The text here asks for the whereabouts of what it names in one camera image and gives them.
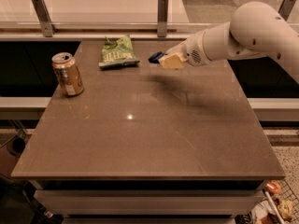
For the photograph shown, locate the orange soda can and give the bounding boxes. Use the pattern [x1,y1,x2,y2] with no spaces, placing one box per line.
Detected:
[51,52,84,96]

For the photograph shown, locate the wire basket with snacks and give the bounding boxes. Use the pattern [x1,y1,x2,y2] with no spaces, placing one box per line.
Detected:
[249,180,299,224]

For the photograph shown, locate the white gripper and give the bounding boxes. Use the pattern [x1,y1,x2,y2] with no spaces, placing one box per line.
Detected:
[159,31,211,69]

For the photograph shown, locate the green chip bag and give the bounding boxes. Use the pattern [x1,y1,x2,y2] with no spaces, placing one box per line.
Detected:
[99,35,139,70]

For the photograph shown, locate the left metal railing bracket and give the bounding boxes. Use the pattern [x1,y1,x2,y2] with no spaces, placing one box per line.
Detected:
[31,0,55,37]

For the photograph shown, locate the middle metal railing bracket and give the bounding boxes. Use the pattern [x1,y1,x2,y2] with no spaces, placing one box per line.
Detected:
[157,0,168,37]

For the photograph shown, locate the right metal railing bracket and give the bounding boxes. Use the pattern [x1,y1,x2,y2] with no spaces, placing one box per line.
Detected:
[278,0,297,21]

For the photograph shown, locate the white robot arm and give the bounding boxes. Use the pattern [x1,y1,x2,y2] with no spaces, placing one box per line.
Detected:
[158,2,299,82]

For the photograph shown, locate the white drawer front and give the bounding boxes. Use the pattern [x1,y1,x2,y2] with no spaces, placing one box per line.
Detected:
[35,190,263,216]

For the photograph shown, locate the metal railing bracket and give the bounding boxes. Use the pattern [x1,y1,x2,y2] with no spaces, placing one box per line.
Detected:
[31,0,55,37]
[157,0,168,37]
[278,0,297,21]

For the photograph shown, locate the blue rxbar blueberry wrapper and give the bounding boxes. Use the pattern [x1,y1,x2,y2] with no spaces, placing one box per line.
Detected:
[148,51,164,63]

